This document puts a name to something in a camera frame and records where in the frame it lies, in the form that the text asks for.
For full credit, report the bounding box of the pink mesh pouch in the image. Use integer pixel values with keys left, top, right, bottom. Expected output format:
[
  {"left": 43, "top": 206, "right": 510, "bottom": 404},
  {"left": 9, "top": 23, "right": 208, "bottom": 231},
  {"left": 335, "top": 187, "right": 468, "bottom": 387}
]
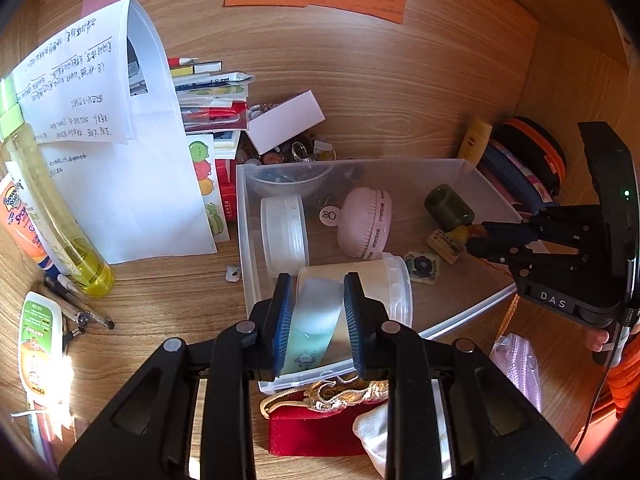
[{"left": 489, "top": 332, "right": 543, "bottom": 413}]

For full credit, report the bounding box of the person's right forearm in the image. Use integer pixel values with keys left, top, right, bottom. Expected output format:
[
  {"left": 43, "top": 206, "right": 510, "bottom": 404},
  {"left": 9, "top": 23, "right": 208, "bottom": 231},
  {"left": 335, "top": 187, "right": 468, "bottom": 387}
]
[{"left": 602, "top": 330, "right": 637, "bottom": 421}]

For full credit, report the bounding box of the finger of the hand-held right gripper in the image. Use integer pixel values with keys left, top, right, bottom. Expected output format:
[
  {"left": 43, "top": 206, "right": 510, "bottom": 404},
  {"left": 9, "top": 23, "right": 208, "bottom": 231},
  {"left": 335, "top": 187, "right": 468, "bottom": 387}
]
[
  {"left": 467, "top": 239, "right": 576, "bottom": 274},
  {"left": 480, "top": 205, "right": 601, "bottom": 242}
]

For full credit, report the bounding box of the black orange zip case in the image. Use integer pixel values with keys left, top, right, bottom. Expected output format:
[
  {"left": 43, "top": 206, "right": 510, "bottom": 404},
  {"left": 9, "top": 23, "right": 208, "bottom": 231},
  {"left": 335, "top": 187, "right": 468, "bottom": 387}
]
[{"left": 492, "top": 116, "right": 568, "bottom": 196}]

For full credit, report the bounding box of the white cream jar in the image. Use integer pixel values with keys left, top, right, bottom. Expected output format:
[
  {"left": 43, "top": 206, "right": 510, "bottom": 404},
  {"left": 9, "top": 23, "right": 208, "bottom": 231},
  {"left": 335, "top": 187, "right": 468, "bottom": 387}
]
[{"left": 259, "top": 195, "right": 310, "bottom": 281}]

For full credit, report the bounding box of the dark green jar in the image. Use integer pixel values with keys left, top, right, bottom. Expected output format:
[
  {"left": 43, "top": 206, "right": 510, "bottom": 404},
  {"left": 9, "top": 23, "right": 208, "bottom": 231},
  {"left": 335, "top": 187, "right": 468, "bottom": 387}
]
[{"left": 424, "top": 185, "right": 476, "bottom": 231}]

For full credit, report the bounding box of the clear plastic jar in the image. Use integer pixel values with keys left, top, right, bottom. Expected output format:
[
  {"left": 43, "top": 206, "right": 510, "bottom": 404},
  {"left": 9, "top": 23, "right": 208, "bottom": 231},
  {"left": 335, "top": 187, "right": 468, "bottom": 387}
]
[{"left": 297, "top": 252, "right": 414, "bottom": 361}]

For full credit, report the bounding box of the dark pen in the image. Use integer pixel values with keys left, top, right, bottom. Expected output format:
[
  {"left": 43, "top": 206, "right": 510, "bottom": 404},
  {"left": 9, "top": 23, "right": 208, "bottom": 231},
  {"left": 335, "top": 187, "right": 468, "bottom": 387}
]
[{"left": 37, "top": 282, "right": 91, "bottom": 323}]

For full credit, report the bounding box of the pink round facial brush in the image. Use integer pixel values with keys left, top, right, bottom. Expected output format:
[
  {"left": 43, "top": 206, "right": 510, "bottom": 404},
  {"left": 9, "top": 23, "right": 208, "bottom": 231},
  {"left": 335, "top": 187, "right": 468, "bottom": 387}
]
[{"left": 319, "top": 186, "right": 399, "bottom": 261}]

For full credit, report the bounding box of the clear plastic storage box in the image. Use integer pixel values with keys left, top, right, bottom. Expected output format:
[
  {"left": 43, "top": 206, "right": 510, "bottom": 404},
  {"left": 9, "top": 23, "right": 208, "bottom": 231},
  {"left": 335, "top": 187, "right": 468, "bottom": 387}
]
[{"left": 235, "top": 157, "right": 546, "bottom": 395}]

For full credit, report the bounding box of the green white squeeze bottle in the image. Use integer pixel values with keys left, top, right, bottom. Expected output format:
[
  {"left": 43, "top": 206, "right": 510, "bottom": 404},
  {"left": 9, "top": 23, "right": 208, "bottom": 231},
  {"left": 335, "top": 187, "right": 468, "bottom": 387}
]
[{"left": 17, "top": 291, "right": 65, "bottom": 411}]

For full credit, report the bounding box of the white ceramic bowl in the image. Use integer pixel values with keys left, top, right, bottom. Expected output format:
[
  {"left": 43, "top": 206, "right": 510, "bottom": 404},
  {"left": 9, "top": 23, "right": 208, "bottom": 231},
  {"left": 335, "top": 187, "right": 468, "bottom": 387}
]
[{"left": 245, "top": 162, "right": 336, "bottom": 200}]

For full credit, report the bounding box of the red packet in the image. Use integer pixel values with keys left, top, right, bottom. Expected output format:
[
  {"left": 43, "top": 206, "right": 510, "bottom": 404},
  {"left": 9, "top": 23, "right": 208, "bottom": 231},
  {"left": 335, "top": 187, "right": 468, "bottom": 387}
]
[{"left": 219, "top": 159, "right": 241, "bottom": 223}]

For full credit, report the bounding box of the fruit sticker sheet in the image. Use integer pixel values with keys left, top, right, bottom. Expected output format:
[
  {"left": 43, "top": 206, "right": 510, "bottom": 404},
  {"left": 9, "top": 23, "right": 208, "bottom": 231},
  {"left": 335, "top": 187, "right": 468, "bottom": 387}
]
[{"left": 187, "top": 132, "right": 231, "bottom": 243}]

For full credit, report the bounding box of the small yellow bottle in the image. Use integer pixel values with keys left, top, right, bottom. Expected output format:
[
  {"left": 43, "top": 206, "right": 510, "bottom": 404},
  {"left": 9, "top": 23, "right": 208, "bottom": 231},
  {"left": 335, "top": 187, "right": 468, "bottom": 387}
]
[{"left": 457, "top": 119, "right": 493, "bottom": 163}]

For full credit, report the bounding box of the red velvet gold pouch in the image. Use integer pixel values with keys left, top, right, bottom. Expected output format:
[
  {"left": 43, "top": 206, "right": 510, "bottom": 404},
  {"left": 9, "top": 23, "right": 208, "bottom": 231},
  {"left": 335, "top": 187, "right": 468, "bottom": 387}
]
[{"left": 260, "top": 377, "right": 396, "bottom": 457}]

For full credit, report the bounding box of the stack of booklets and packets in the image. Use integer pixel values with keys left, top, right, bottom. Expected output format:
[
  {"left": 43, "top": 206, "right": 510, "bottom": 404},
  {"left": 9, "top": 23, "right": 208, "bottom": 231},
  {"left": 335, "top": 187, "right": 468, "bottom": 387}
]
[{"left": 167, "top": 56, "right": 256, "bottom": 133}]

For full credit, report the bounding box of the yellow spray bottle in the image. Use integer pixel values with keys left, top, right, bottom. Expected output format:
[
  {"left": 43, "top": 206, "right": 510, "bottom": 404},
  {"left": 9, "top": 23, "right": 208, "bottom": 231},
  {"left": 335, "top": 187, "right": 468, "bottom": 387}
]
[{"left": 0, "top": 77, "right": 116, "bottom": 298}]

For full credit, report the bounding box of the white drawstring cloth pouch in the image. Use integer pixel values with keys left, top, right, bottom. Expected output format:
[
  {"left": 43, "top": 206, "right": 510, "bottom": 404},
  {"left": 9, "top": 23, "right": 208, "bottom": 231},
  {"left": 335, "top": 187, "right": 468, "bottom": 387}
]
[{"left": 352, "top": 402, "right": 396, "bottom": 478}]

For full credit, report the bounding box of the pile of small trinkets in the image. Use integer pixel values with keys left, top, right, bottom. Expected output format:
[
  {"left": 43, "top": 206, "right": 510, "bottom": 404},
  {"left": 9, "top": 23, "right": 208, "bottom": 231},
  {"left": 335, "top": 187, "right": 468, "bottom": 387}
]
[{"left": 237, "top": 102, "right": 338, "bottom": 166}]

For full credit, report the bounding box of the person's right hand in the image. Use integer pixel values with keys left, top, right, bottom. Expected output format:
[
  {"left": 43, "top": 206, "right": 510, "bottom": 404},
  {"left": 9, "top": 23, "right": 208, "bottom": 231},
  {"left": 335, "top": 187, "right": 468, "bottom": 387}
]
[{"left": 583, "top": 326, "right": 612, "bottom": 354}]

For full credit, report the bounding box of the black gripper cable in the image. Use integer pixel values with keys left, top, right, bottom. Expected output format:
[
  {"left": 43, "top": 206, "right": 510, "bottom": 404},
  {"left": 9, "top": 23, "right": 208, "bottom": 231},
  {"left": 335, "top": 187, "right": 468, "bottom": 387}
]
[{"left": 572, "top": 310, "right": 640, "bottom": 453}]

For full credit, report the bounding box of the small white cardboard box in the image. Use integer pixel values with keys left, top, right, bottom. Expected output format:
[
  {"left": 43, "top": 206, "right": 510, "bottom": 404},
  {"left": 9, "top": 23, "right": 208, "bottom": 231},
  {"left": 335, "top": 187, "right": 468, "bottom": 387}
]
[{"left": 247, "top": 90, "right": 326, "bottom": 155}]

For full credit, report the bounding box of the orange purple highlighter pen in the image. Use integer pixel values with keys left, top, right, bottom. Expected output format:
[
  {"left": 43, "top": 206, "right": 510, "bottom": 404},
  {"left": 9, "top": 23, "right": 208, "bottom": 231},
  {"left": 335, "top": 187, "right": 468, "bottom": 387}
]
[{"left": 27, "top": 400, "right": 63, "bottom": 468}]

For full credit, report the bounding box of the light blue tube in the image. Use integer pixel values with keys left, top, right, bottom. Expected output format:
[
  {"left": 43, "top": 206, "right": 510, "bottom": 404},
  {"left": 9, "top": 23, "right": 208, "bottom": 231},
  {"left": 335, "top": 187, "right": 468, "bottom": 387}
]
[{"left": 282, "top": 276, "right": 348, "bottom": 376}]

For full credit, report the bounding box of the wooden desktop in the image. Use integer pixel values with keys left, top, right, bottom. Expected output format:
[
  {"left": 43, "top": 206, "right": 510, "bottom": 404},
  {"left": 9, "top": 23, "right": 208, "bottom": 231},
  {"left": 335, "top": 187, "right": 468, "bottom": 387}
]
[{"left": 0, "top": 230, "right": 631, "bottom": 480}]

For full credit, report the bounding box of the flower print eraser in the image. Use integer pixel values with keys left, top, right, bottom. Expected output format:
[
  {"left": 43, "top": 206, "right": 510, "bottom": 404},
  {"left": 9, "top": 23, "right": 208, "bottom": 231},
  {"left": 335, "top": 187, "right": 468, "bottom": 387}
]
[{"left": 404, "top": 251, "right": 441, "bottom": 284}]

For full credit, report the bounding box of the orange sunscreen tube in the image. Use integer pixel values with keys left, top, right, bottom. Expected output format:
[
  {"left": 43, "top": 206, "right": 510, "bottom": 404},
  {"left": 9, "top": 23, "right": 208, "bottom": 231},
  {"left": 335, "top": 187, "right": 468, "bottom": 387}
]
[{"left": 0, "top": 175, "right": 58, "bottom": 273}]

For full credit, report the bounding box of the clear ballpoint pen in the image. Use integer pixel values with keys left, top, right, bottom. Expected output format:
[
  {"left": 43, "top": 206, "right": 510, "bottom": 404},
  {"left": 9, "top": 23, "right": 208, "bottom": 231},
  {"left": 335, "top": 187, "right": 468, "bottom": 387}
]
[{"left": 42, "top": 275, "right": 116, "bottom": 331}]

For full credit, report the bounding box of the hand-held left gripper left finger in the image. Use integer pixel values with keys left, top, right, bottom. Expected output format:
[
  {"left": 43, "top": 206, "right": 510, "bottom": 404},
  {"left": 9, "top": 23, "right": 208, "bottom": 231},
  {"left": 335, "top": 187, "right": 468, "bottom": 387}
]
[{"left": 57, "top": 272, "right": 297, "bottom": 480}]

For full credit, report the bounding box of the white lotion tube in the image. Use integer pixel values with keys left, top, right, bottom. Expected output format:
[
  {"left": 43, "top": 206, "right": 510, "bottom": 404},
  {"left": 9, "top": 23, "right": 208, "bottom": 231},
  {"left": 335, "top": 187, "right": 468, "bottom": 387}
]
[{"left": 7, "top": 160, "right": 76, "bottom": 281}]

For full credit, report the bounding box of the white folded paper sheet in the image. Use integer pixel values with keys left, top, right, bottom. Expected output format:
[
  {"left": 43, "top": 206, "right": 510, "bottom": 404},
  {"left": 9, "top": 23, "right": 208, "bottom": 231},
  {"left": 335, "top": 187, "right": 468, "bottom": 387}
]
[{"left": 10, "top": 0, "right": 218, "bottom": 266}]

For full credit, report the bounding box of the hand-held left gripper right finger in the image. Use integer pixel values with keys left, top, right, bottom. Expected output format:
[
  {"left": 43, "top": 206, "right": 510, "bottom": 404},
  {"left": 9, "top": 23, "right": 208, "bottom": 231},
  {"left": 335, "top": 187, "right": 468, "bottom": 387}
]
[{"left": 342, "top": 271, "right": 583, "bottom": 480}]

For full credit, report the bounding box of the blue pencil pouch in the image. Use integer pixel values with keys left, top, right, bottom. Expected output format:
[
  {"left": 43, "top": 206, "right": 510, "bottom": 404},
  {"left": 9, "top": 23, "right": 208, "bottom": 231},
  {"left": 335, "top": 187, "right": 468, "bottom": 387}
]
[{"left": 477, "top": 140, "right": 558, "bottom": 216}]

